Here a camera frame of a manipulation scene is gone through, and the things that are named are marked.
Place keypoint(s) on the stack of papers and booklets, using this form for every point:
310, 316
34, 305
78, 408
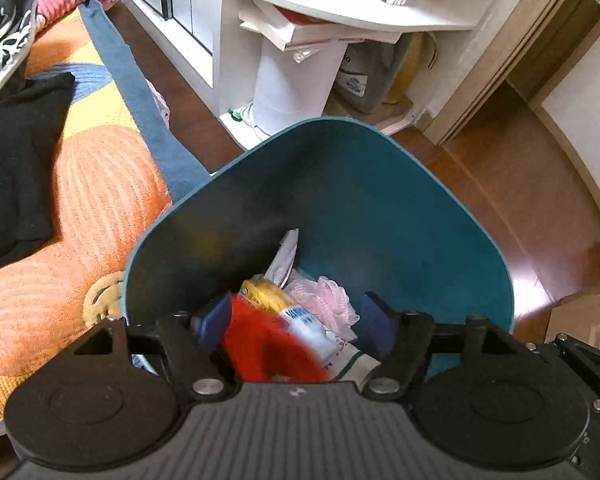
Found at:
290, 27

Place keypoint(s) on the teal plastic waste bin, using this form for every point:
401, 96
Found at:
380, 210

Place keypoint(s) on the black leaf-print duvet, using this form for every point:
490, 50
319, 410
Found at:
5, 25

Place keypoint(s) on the brown wooden door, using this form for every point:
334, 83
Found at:
580, 15

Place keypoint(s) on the black garment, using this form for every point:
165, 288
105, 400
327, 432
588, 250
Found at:
15, 160

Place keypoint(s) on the pink mesh sponge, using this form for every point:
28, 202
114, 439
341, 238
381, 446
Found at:
325, 297

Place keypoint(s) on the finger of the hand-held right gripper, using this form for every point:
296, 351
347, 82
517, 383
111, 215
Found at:
590, 370

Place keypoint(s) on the white cylindrical appliance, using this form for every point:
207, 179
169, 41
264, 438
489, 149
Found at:
290, 90

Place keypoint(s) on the yellow and white packet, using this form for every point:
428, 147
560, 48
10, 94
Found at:
285, 305

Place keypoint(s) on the red mesh bag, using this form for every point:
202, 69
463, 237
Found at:
265, 340

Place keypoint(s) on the white corner shelf unit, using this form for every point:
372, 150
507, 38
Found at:
330, 12

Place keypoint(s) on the wooden door frame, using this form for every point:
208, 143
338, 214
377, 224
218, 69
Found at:
500, 45

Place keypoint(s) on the white grey wrapper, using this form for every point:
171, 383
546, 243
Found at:
285, 255

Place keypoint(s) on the yellow container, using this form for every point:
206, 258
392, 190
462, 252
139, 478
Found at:
412, 67

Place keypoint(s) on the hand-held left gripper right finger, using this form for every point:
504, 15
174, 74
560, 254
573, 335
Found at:
375, 325

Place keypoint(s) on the white festive print bag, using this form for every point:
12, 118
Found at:
355, 360

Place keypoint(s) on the bed with orange floral bedspread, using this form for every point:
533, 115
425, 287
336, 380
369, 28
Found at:
95, 185

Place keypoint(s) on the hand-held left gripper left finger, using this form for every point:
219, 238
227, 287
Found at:
215, 320

